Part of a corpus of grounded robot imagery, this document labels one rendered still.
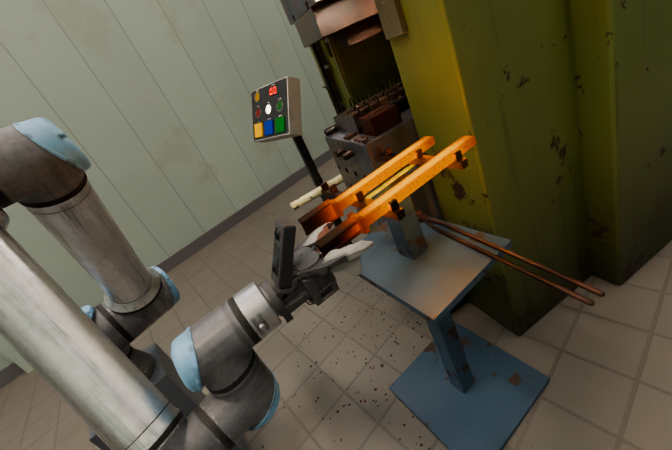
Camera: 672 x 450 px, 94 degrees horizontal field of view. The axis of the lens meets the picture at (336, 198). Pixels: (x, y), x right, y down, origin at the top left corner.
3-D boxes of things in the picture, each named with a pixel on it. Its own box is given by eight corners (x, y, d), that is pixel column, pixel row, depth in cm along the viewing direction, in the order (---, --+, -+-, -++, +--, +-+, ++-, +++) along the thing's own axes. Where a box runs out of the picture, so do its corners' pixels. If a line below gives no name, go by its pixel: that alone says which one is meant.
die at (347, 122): (359, 134, 120) (351, 113, 116) (338, 131, 138) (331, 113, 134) (443, 88, 130) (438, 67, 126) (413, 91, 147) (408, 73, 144)
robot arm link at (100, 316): (74, 377, 95) (29, 339, 88) (128, 331, 106) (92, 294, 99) (81, 399, 85) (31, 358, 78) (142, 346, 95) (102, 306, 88)
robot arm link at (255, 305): (228, 288, 57) (241, 314, 48) (251, 271, 58) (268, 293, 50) (252, 321, 60) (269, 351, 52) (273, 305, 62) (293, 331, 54)
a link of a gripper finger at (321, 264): (349, 251, 58) (306, 265, 60) (345, 244, 57) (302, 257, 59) (349, 267, 54) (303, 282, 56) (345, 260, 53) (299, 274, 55)
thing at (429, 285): (436, 326, 69) (433, 320, 68) (339, 264, 103) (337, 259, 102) (512, 245, 80) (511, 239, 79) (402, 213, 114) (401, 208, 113)
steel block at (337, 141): (404, 247, 123) (364, 145, 106) (359, 218, 157) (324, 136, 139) (505, 178, 136) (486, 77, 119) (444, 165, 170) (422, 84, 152)
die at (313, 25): (322, 37, 106) (310, 7, 102) (304, 48, 123) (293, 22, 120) (419, -6, 115) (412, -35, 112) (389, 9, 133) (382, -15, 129)
